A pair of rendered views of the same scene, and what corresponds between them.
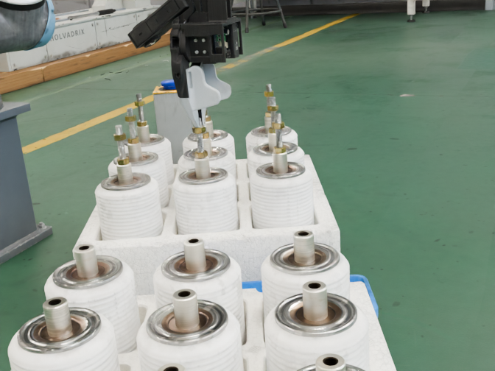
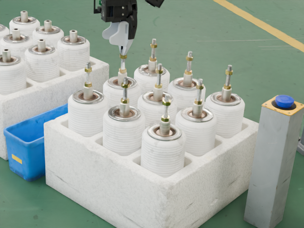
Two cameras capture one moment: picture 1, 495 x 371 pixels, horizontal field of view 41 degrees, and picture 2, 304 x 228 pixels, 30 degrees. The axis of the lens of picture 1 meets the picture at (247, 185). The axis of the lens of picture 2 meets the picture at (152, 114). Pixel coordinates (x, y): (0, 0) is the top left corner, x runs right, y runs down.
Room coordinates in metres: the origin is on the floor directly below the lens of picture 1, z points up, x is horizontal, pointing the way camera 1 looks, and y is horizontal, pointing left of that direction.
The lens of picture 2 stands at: (1.85, -0.90, 0.85)
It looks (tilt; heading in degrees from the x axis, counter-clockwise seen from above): 28 degrees down; 129
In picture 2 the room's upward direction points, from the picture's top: 4 degrees clockwise
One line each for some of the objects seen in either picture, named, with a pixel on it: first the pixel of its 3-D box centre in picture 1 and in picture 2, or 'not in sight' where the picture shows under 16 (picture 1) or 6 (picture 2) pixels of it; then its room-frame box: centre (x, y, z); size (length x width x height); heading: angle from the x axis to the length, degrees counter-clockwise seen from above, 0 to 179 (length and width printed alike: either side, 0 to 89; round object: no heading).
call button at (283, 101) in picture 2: (171, 85); (284, 102); (1.37, 0.14, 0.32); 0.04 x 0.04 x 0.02
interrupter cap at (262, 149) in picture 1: (275, 149); (124, 113); (1.09, -0.05, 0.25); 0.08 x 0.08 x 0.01
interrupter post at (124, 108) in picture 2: (275, 141); (124, 108); (1.09, -0.05, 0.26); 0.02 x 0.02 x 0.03
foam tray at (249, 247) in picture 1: (213, 241); (154, 154); (1.08, 0.07, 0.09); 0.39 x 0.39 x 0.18; 0
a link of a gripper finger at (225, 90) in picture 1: (212, 92); (120, 39); (0.98, 0.04, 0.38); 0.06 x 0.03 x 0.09; 69
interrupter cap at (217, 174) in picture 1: (203, 176); (122, 83); (0.97, 0.07, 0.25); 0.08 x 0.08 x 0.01
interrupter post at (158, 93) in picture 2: (205, 146); (158, 93); (1.08, 0.07, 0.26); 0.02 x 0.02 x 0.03
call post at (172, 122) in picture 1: (178, 161); (272, 166); (1.37, 0.14, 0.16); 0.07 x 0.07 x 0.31; 0
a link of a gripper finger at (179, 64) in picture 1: (183, 65); not in sight; (0.95, 0.08, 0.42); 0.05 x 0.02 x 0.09; 159
